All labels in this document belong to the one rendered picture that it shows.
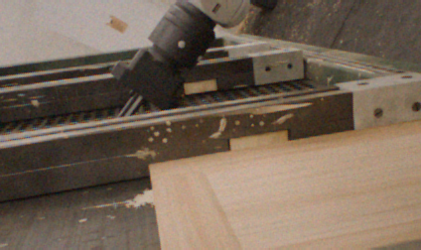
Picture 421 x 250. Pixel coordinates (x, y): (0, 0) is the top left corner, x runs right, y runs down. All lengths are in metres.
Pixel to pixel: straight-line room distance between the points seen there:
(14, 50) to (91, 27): 1.81
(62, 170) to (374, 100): 0.42
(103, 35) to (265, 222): 4.06
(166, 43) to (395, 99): 0.34
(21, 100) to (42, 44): 4.85
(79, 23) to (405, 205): 4.11
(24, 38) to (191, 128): 5.45
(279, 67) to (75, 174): 0.67
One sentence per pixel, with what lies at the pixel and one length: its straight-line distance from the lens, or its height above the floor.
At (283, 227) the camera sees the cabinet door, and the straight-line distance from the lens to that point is 0.41.
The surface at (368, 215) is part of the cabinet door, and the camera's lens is 0.43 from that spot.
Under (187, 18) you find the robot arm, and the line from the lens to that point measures 0.72.
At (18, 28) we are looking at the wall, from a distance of 5.99.
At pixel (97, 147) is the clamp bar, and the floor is 1.31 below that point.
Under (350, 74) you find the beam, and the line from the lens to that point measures 0.95.
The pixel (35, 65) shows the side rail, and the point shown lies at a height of 1.60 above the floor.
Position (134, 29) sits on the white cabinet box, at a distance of 4.40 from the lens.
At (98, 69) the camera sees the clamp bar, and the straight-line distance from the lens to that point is 1.37.
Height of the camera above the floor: 1.34
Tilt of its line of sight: 14 degrees down
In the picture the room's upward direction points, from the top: 69 degrees counter-clockwise
